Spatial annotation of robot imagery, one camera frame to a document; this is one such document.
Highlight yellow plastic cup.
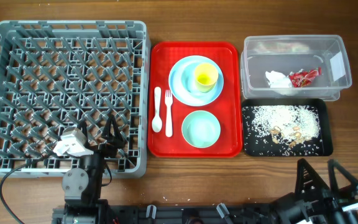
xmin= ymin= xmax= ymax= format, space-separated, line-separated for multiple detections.
xmin=194 ymin=63 xmax=219 ymax=92

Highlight pile of white rice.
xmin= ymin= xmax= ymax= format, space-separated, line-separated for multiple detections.
xmin=246 ymin=105 xmax=321 ymax=140

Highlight light blue plate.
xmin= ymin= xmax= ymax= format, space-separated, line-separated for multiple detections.
xmin=168 ymin=55 xmax=223 ymax=106

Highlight clear plastic waste bin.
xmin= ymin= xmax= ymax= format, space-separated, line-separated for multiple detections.
xmin=241 ymin=35 xmax=352 ymax=101

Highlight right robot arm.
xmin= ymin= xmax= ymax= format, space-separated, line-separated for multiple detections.
xmin=270 ymin=159 xmax=358 ymax=223

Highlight grey plastic dishwasher rack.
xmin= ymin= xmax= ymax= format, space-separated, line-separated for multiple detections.
xmin=0 ymin=21 xmax=151 ymax=178

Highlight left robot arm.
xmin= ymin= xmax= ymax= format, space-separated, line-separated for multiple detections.
xmin=52 ymin=115 xmax=125 ymax=224

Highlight white plastic fork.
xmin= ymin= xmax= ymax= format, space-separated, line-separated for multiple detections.
xmin=164 ymin=90 xmax=173 ymax=138

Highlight peanut shells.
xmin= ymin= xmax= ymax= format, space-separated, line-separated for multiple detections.
xmin=269 ymin=126 xmax=312 ymax=149

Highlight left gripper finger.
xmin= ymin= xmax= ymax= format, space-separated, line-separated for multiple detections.
xmin=78 ymin=121 xmax=89 ymax=148
xmin=101 ymin=115 xmax=124 ymax=145

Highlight green plastic bowl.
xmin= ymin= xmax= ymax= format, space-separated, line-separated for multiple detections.
xmin=181 ymin=110 xmax=221 ymax=149

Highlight white plastic spoon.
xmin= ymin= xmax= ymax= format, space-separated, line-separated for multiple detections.
xmin=152 ymin=86 xmax=162 ymax=133

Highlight red snack wrapper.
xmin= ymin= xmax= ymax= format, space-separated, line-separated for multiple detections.
xmin=288 ymin=67 xmax=322 ymax=88

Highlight crumpled white paper napkin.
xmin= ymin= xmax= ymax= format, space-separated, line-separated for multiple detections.
xmin=265 ymin=70 xmax=293 ymax=88

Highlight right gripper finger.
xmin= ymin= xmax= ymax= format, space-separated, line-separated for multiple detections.
xmin=295 ymin=159 xmax=329 ymax=195
xmin=328 ymin=159 xmax=358 ymax=199

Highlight black food waste tray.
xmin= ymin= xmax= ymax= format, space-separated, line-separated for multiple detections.
xmin=242 ymin=98 xmax=333 ymax=157

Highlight red plastic serving tray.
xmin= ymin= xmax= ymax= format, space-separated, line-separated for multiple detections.
xmin=147 ymin=42 xmax=243 ymax=158

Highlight light blue small bowl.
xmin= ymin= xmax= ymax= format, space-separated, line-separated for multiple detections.
xmin=181 ymin=61 xmax=224 ymax=101

